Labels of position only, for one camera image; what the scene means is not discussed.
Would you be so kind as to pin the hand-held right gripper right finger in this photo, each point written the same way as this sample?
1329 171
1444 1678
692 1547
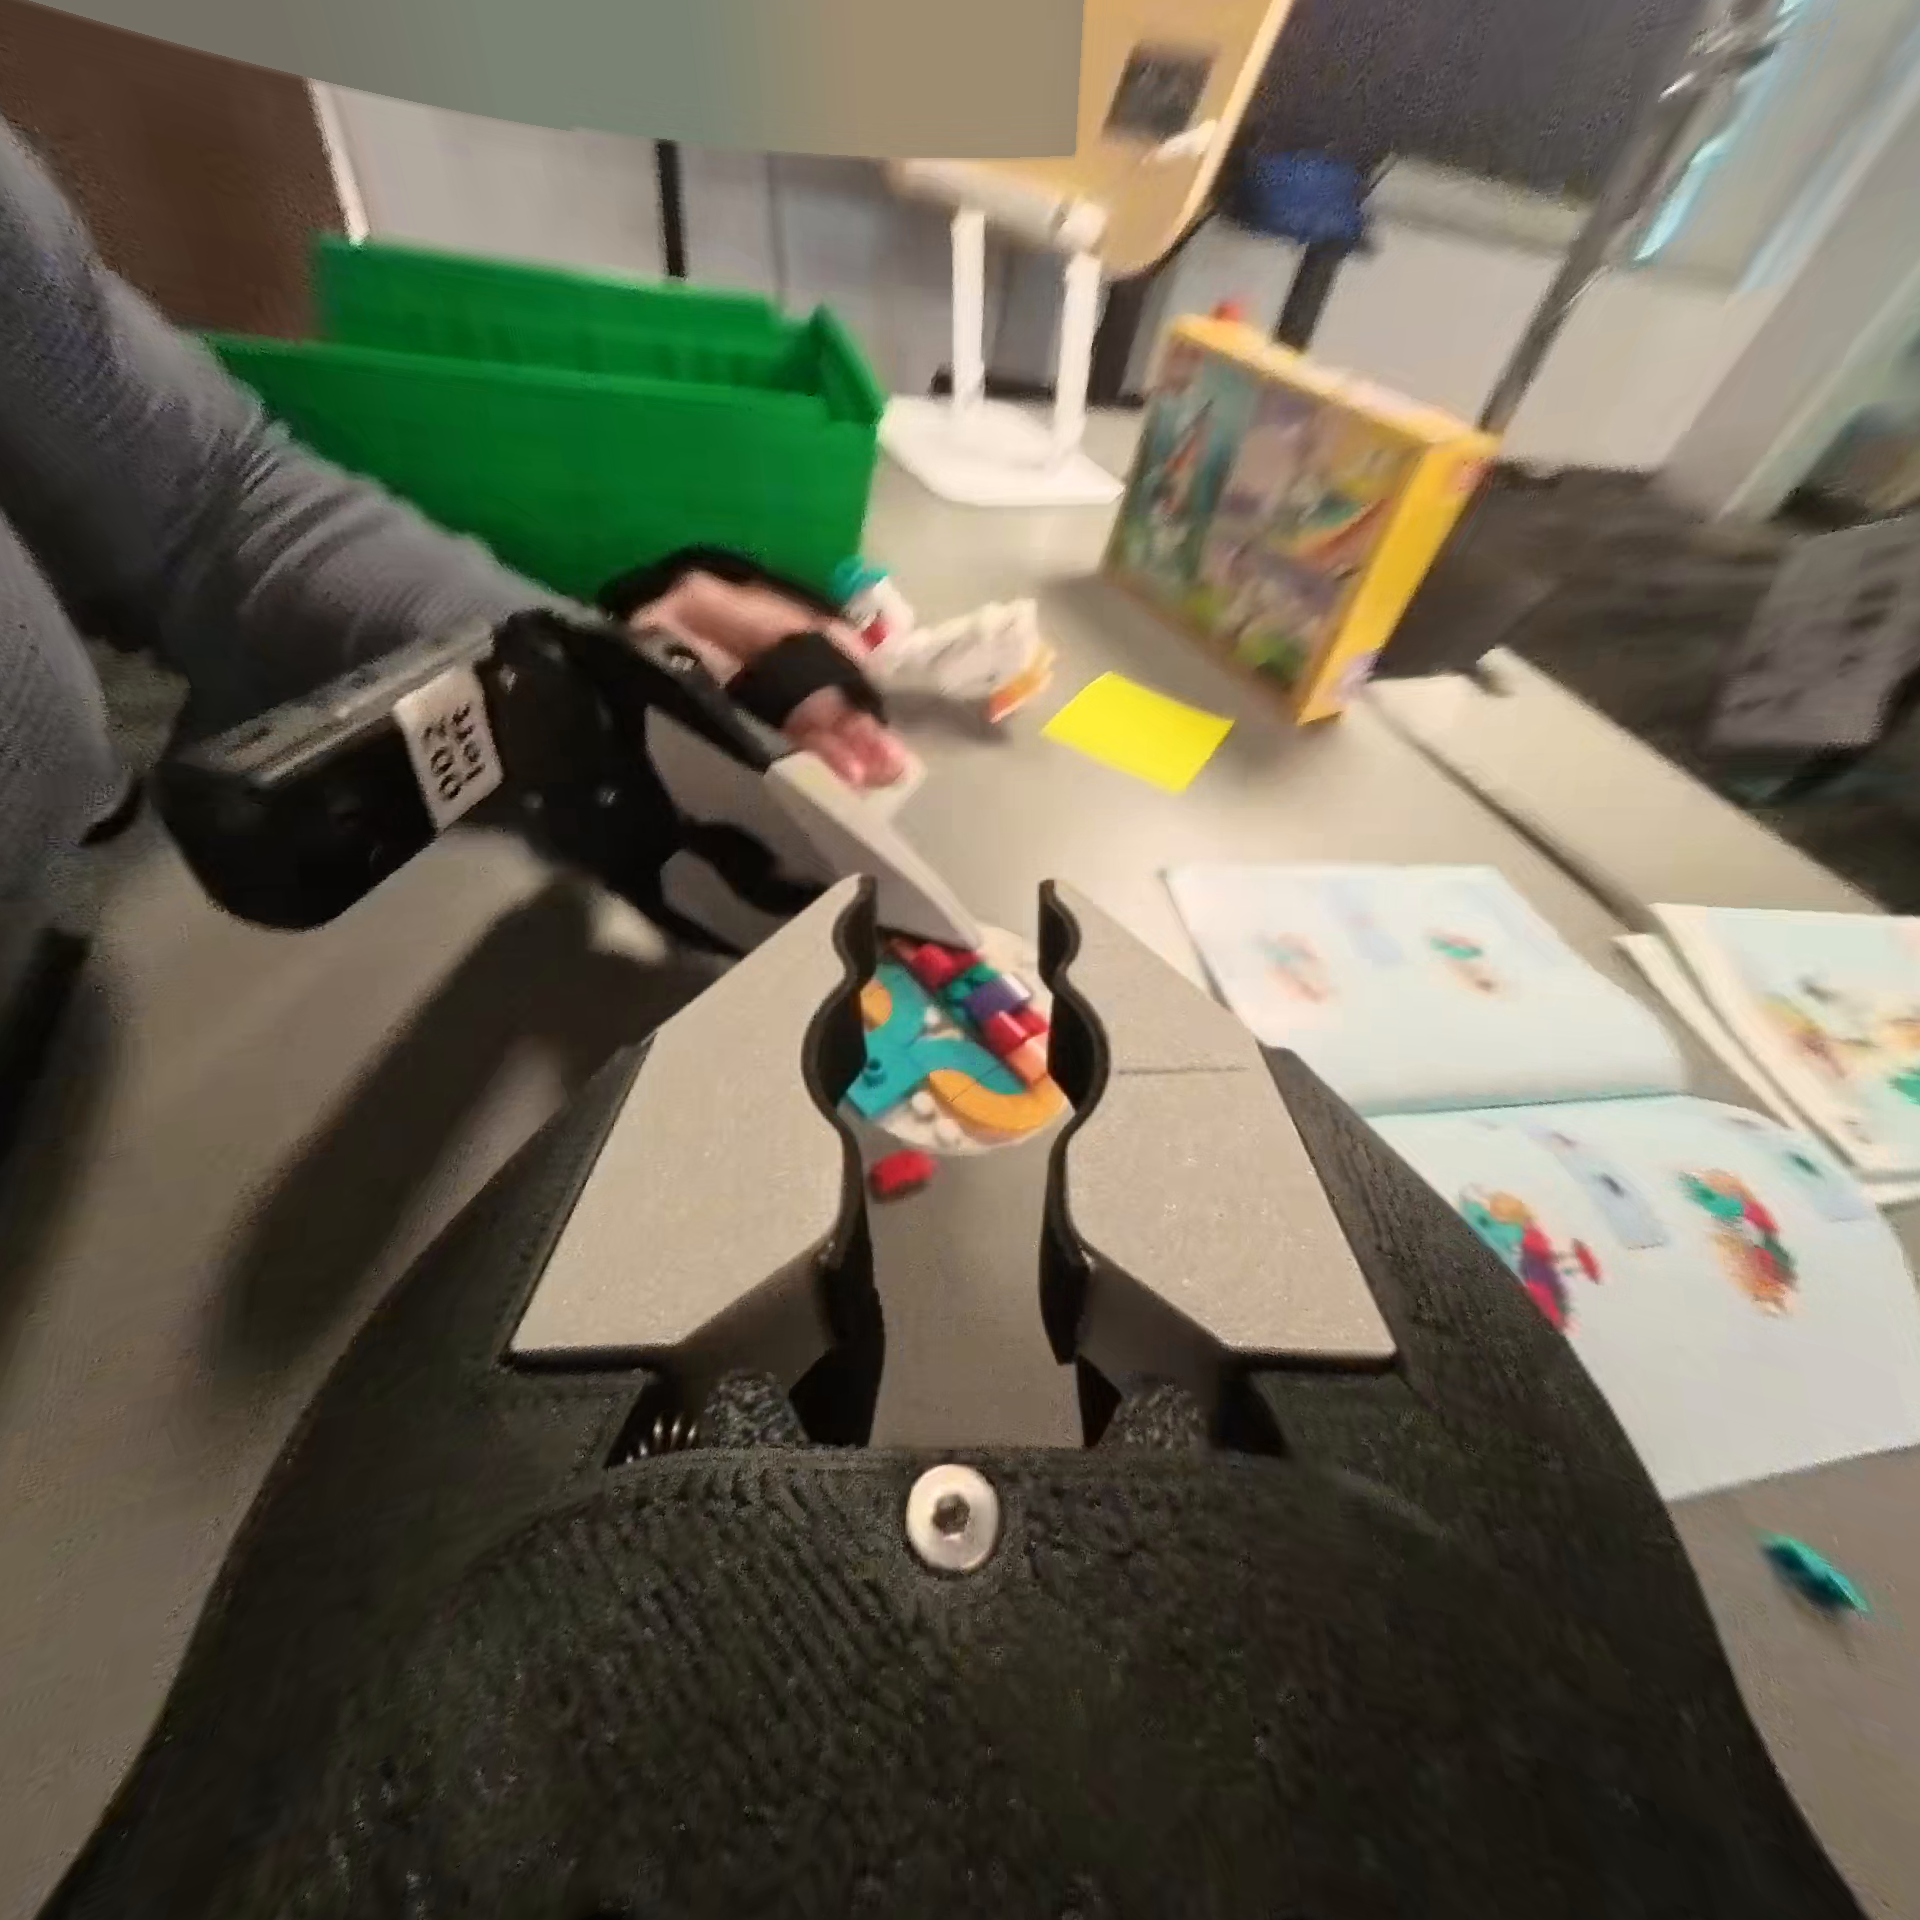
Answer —
1214 1214

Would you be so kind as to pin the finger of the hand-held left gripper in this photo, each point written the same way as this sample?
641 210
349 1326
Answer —
856 831

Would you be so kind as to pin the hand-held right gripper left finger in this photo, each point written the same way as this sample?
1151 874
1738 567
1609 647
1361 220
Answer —
705 1200

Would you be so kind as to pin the red lego brick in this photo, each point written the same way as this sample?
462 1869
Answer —
900 1175

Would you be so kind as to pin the colourful lego build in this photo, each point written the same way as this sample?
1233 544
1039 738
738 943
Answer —
945 1050

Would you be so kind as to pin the person's left forearm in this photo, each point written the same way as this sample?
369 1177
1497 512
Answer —
225 496

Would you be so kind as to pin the open lego instruction booklet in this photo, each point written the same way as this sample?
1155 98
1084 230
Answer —
1649 1320

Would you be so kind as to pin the closed lego instruction booklet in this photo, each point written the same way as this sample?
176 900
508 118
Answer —
1814 1018
1725 1058

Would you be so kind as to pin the yellow lego set box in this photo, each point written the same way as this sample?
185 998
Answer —
1293 511

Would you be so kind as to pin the teal lego piece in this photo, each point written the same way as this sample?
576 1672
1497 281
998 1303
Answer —
1811 1570

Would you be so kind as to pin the person's left hand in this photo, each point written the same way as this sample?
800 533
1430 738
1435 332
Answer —
845 743

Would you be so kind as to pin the white plastic parts bag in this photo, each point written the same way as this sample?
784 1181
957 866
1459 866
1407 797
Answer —
960 650

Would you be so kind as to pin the green plastic bin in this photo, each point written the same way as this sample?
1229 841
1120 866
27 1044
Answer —
597 463
557 303

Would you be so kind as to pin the yellow sticky note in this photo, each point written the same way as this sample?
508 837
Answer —
1140 732

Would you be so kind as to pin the white table base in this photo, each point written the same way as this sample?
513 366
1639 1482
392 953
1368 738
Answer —
1032 437

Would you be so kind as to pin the wooden chair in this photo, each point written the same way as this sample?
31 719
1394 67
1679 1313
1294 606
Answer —
1170 135

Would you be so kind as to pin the blue round object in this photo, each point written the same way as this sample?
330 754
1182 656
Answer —
1309 199

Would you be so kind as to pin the metal pole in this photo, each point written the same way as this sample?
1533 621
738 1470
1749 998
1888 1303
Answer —
1619 210

